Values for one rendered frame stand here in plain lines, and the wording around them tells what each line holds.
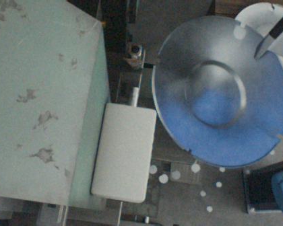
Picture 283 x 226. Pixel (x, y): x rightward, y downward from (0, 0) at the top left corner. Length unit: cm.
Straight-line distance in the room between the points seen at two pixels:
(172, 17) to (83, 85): 168
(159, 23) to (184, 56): 110
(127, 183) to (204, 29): 48
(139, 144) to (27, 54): 13
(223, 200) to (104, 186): 140
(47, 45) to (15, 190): 7
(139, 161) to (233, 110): 44
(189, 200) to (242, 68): 103
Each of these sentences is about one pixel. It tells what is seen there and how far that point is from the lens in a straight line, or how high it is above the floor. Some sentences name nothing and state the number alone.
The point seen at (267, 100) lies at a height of 101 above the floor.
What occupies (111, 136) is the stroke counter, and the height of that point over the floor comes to 134.
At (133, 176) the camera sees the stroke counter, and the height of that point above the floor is 134.
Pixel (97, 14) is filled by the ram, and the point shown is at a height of 117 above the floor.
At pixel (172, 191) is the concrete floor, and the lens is 163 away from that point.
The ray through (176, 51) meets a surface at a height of 93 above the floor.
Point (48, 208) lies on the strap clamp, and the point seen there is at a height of 76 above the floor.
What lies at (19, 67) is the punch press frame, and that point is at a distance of 17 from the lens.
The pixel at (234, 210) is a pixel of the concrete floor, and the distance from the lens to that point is 168.
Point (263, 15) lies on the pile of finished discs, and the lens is 152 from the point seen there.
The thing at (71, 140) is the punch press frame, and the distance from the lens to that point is 18.
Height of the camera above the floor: 161
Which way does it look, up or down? 75 degrees down
